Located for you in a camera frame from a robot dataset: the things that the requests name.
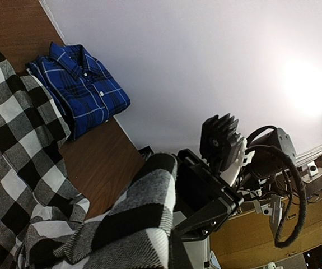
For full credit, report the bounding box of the black white checkered shirt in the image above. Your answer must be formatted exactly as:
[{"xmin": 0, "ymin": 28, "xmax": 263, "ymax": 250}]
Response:
[{"xmin": 0, "ymin": 52, "xmax": 192, "ymax": 268}]

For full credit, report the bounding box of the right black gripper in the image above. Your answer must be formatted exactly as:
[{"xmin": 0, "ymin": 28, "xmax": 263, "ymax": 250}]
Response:
[{"xmin": 175, "ymin": 149, "xmax": 244, "ymax": 241}]

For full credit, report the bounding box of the folded blue plaid shirt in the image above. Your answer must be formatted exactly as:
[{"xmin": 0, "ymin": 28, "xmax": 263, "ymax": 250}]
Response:
[{"xmin": 26, "ymin": 43, "xmax": 130, "ymax": 140}]

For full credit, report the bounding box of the right black cable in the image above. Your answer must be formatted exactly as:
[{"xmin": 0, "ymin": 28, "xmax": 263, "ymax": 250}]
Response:
[{"xmin": 247, "ymin": 126, "xmax": 308, "ymax": 249}]

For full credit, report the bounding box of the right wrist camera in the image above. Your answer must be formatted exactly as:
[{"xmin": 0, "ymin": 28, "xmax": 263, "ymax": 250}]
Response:
[{"xmin": 199, "ymin": 113, "xmax": 244, "ymax": 174}]

